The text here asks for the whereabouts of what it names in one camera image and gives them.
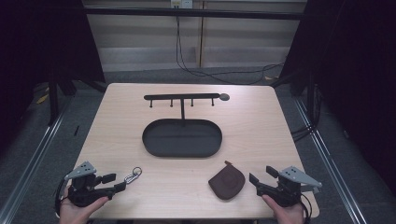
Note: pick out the aluminium floor rail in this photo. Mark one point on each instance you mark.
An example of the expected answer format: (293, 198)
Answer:
(29, 168)
(330, 161)

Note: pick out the black horizontal metal bar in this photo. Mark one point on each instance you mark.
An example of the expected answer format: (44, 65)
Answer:
(193, 13)

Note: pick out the black key rack with tray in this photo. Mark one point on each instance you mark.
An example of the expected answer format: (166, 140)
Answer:
(182, 139)

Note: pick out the white wall outlet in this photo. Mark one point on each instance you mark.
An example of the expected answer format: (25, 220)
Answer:
(181, 3)

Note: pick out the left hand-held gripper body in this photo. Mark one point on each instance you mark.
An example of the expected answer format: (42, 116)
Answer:
(81, 193)

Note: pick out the person's left hand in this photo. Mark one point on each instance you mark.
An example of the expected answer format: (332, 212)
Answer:
(74, 214)

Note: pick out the small black stick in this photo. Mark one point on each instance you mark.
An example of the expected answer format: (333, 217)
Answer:
(76, 130)

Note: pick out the black curtain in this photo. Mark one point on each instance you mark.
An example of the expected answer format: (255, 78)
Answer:
(37, 40)
(358, 62)

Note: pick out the brown leather pouch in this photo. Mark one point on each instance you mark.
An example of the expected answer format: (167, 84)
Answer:
(226, 183)

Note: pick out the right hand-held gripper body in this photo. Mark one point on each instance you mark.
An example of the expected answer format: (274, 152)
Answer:
(288, 193)

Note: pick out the yellow floor scrap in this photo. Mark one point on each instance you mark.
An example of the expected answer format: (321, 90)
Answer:
(42, 99)

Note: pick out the silver carabiner keyring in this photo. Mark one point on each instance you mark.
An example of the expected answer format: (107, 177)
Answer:
(130, 178)

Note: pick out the person's right hand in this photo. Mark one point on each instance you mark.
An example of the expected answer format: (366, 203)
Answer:
(288, 215)

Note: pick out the black metal stand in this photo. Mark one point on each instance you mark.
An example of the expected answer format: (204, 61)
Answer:
(53, 99)
(310, 93)

